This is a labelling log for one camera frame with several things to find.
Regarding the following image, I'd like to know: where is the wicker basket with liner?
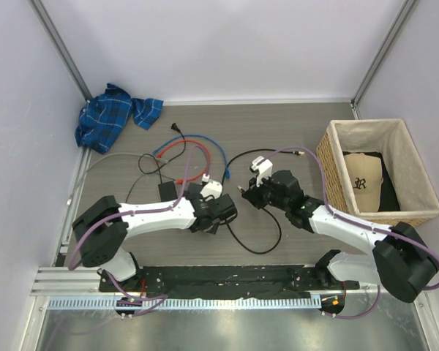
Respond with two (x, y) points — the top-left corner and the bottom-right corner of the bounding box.
(317, 118), (439, 227)

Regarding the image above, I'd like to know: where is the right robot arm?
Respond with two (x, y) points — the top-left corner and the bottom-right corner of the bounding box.
(241, 170), (439, 303)

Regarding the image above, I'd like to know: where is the black garment in basket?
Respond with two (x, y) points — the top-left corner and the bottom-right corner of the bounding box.
(343, 151), (400, 212)

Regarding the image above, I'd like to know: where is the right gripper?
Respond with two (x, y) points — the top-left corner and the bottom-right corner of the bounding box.
(244, 172), (289, 211)

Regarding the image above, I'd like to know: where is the beige cap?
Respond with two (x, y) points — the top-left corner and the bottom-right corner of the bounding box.
(344, 153), (383, 213)

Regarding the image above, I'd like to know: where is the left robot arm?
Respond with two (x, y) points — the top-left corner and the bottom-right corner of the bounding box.
(68, 181), (238, 292)

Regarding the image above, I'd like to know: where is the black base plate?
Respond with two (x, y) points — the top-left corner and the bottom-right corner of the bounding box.
(120, 265), (360, 300)

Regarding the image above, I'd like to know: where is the blue plaid cloth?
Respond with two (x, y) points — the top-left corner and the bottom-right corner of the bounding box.
(75, 83), (164, 154)

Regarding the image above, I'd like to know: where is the blue ethernet cable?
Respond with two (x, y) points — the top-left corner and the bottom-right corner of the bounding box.
(152, 134), (232, 182)

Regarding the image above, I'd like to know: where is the slotted cable duct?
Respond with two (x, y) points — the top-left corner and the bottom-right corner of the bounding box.
(48, 295), (321, 311)

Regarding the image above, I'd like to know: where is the red ethernet cable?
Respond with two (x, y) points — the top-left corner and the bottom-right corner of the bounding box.
(156, 140), (211, 184)

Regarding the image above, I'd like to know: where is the black ethernet cable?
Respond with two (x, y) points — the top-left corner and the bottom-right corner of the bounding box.
(225, 148), (305, 255)

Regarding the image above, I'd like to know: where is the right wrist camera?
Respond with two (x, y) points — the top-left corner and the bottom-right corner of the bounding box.
(249, 156), (273, 187)

